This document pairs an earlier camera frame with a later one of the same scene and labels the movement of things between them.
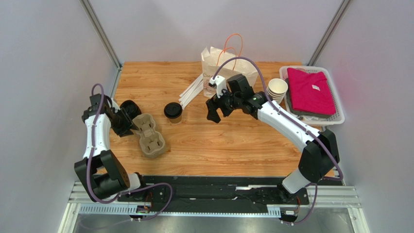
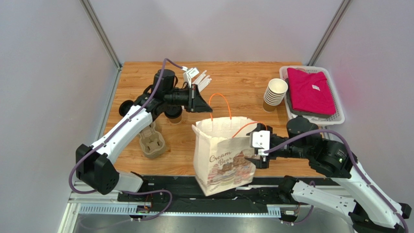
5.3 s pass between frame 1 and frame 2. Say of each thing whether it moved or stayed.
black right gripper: moved
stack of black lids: stayed
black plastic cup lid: stayed
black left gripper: moved
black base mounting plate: stayed
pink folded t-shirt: stayed
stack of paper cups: stayed
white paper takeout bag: moved
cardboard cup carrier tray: stayed
